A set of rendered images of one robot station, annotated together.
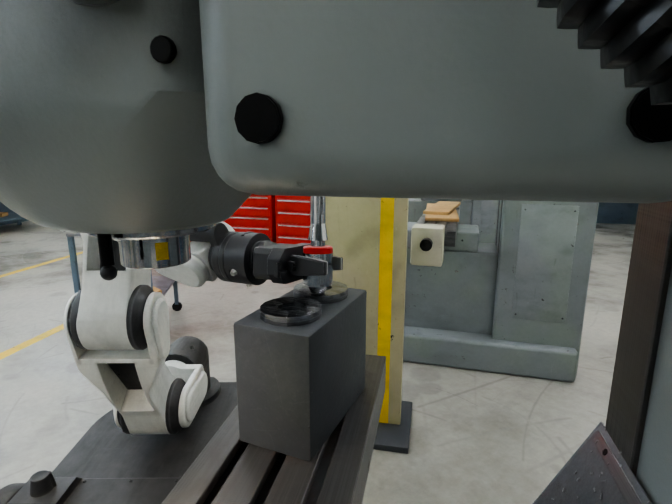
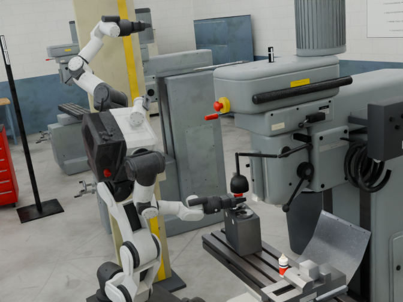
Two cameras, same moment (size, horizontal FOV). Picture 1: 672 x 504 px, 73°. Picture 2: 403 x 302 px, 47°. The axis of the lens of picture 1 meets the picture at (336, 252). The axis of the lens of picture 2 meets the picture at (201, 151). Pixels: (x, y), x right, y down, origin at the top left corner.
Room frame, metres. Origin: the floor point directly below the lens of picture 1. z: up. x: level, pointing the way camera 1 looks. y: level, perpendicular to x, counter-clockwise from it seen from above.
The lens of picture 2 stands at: (-0.92, 1.49, 2.09)
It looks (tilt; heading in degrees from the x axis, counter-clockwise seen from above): 16 degrees down; 322
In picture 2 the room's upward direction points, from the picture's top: 6 degrees counter-clockwise
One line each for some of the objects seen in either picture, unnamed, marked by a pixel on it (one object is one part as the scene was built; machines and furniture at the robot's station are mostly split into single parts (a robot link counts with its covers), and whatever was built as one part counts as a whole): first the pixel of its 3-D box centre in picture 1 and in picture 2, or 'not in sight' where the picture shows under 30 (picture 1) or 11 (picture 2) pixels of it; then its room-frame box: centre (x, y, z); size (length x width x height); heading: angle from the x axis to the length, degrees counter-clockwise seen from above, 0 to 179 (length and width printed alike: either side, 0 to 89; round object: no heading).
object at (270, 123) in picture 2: not in sight; (283, 112); (0.31, 0.09, 1.68); 0.34 x 0.24 x 0.10; 78
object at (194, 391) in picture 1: (162, 396); (129, 289); (1.15, 0.49, 0.68); 0.21 x 0.20 x 0.13; 1
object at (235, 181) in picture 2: not in sight; (238, 182); (0.30, 0.37, 1.46); 0.07 x 0.07 x 0.06
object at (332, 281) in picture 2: not in sight; (303, 284); (0.15, 0.20, 0.99); 0.35 x 0.15 x 0.11; 78
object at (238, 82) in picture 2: not in sight; (276, 81); (0.31, 0.12, 1.81); 0.47 x 0.26 x 0.16; 78
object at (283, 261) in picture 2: not in sight; (283, 264); (0.32, 0.13, 0.99); 0.04 x 0.04 x 0.11
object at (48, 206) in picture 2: not in sight; (21, 127); (4.51, -0.13, 1.06); 0.50 x 0.50 x 2.11; 78
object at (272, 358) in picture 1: (307, 355); (241, 226); (0.67, 0.05, 1.04); 0.22 x 0.12 x 0.20; 156
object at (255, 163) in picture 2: not in sight; (256, 175); (0.34, 0.24, 1.45); 0.04 x 0.04 x 0.21; 78
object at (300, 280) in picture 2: not in sight; (298, 279); (0.16, 0.22, 1.03); 0.12 x 0.06 x 0.04; 168
